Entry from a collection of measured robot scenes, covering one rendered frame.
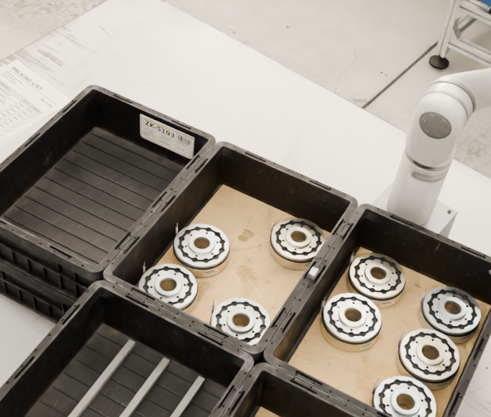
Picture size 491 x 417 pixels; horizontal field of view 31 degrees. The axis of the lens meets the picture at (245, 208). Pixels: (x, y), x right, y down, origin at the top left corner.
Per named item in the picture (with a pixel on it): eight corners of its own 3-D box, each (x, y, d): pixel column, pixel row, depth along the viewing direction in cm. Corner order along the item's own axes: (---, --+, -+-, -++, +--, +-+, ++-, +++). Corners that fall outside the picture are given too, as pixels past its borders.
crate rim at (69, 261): (92, 91, 178) (91, 82, 177) (219, 146, 170) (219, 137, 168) (-43, 212, 153) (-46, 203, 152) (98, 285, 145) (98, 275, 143)
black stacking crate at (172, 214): (217, 182, 177) (219, 141, 168) (349, 242, 169) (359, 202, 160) (103, 318, 152) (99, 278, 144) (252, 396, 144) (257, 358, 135)
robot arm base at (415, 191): (401, 184, 183) (420, 127, 169) (440, 206, 180) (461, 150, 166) (377, 210, 178) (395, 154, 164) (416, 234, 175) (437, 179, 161)
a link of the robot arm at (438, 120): (465, 118, 149) (440, 183, 162) (484, 86, 154) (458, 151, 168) (416, 97, 151) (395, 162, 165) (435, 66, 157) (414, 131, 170)
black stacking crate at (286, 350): (351, 243, 168) (362, 203, 160) (498, 309, 160) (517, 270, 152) (253, 398, 144) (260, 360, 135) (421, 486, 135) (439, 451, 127)
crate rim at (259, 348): (219, 146, 170) (219, 137, 168) (359, 208, 162) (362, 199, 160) (98, 285, 145) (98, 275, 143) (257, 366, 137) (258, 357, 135)
